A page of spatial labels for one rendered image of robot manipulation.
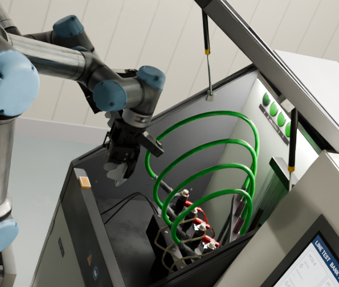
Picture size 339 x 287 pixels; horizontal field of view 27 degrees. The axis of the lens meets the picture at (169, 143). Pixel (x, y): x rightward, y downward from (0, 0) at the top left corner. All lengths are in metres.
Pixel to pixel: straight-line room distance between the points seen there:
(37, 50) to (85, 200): 0.80
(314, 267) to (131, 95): 0.60
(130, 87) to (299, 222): 0.54
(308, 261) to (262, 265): 0.16
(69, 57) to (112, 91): 0.13
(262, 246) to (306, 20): 2.78
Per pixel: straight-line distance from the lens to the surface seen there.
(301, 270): 1.80
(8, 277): 1.95
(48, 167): 4.13
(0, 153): 1.54
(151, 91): 1.79
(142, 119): 1.83
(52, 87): 4.21
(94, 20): 4.06
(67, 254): 2.46
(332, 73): 2.53
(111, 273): 2.11
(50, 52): 1.69
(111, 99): 1.70
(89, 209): 2.31
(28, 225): 3.69
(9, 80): 1.41
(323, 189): 1.82
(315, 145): 2.13
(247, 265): 1.95
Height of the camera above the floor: 2.31
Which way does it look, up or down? 29 degrees down
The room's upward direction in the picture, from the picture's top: 22 degrees clockwise
